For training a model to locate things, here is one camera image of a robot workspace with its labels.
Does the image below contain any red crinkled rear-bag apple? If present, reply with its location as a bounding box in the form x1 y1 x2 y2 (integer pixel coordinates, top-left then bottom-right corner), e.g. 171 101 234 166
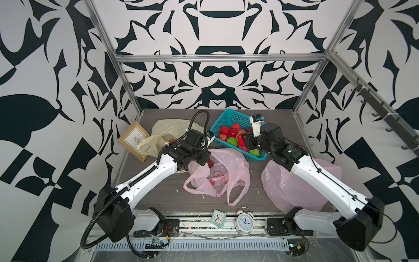
207 159 214 168

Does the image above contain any wall hook rail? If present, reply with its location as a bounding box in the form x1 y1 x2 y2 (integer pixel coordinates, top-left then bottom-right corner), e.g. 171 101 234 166
351 84 419 157

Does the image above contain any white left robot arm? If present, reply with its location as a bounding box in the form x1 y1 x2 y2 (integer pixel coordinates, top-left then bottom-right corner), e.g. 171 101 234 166
90 129 215 242

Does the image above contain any green apple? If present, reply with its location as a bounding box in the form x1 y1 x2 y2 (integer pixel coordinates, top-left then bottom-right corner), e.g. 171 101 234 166
226 137 239 147
248 149 260 158

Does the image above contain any gold framed picture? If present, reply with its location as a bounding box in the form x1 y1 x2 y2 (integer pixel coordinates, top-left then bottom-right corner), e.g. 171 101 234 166
118 121 150 162

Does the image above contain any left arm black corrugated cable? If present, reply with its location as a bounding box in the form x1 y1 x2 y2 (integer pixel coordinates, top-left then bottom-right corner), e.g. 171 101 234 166
80 109 211 250

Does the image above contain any white slotted cable duct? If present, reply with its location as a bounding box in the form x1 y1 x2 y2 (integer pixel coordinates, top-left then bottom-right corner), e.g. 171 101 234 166
95 239 289 252

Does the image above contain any pink plastic bag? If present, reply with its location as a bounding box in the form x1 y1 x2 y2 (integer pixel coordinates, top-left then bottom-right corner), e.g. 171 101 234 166
261 160 328 213
183 148 251 206

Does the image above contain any smooth red apple with stem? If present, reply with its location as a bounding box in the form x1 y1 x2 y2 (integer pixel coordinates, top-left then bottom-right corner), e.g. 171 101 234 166
218 134 229 141

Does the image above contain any teal perforated plastic basket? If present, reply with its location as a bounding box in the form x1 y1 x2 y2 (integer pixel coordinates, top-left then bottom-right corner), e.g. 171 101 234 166
210 109 267 162

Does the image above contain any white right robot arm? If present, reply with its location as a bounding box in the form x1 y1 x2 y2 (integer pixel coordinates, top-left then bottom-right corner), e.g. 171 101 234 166
244 115 385 252

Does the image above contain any white twin-bell alarm clock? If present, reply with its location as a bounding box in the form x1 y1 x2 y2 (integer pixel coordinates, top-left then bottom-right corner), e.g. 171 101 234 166
235 207 254 236

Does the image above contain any pink plastic bag front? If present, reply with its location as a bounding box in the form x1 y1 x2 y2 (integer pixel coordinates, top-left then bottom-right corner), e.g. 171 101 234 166
261 160 328 213

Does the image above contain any small teal square clock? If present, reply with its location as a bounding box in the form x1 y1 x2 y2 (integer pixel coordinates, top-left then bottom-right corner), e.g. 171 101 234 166
210 209 227 228

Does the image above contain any red strawberry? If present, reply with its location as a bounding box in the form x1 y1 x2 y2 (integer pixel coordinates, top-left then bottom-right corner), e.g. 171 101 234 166
219 126 230 137
230 123 241 130

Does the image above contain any large red bell-shaped fruit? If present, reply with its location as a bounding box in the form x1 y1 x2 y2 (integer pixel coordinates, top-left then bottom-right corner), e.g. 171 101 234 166
236 132 249 152

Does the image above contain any yellow plastic bag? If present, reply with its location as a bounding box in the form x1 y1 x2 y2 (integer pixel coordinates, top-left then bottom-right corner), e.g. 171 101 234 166
136 119 190 158

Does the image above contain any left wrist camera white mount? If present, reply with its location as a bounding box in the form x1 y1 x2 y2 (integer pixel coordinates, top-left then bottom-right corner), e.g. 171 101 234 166
206 131 215 144

